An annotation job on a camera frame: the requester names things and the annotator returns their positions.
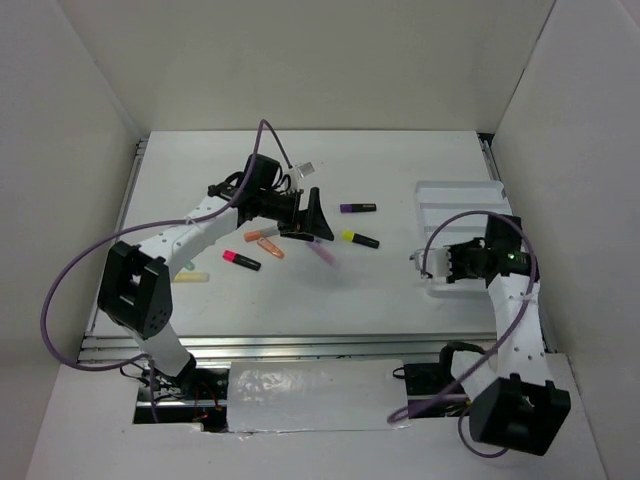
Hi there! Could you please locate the pink black highlighter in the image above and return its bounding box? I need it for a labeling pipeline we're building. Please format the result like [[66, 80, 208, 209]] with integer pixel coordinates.
[[222, 250, 261, 271]]

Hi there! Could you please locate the purple black highlighter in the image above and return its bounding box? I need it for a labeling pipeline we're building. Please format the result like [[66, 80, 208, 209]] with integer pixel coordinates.
[[339, 203, 377, 214]]

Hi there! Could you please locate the orange grey highlighter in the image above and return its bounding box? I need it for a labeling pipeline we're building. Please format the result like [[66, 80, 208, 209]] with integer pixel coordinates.
[[243, 226, 279, 242]]

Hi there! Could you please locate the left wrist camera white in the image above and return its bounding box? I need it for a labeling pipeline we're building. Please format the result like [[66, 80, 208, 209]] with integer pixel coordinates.
[[284, 162, 315, 191]]

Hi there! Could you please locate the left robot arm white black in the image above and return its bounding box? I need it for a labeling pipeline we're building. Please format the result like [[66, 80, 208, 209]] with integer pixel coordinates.
[[97, 155, 334, 399]]

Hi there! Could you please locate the pink translucent highlighter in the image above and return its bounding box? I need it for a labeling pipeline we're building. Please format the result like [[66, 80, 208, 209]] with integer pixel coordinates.
[[306, 239, 340, 269]]

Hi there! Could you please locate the aluminium frame rail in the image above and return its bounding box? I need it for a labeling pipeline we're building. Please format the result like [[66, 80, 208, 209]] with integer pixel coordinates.
[[77, 334, 501, 364]]

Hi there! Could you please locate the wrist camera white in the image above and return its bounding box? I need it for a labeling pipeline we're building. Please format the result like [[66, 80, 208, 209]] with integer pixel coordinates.
[[284, 162, 315, 191], [409, 247, 451, 286]]

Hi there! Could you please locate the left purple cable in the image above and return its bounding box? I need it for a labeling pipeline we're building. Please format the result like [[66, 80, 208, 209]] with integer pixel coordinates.
[[40, 118, 296, 424]]

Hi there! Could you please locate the orange translucent highlighter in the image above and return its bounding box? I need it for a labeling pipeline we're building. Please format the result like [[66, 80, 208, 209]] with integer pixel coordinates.
[[257, 237, 285, 259]]

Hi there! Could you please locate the white foil cover panel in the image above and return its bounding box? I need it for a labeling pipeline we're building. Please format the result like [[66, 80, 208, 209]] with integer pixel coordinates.
[[227, 359, 409, 433]]

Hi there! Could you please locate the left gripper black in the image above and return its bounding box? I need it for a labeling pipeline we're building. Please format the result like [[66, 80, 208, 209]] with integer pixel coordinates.
[[258, 187, 334, 243]]

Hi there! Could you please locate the yellow black highlighter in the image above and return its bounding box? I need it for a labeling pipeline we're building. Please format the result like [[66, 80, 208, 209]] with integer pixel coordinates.
[[342, 230, 380, 249]]

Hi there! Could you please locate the white compartment tray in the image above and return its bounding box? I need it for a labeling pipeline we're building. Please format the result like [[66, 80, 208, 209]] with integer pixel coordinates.
[[415, 181, 512, 300]]

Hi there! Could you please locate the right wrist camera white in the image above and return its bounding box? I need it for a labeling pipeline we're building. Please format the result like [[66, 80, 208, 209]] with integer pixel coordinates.
[[409, 247, 451, 286]]

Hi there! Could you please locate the pale yellow highlighter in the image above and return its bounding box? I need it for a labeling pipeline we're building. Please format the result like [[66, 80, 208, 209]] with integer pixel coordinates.
[[172, 272, 210, 283]]

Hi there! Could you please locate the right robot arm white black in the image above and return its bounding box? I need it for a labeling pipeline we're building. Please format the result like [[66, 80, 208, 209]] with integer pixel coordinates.
[[432, 213, 571, 456]]

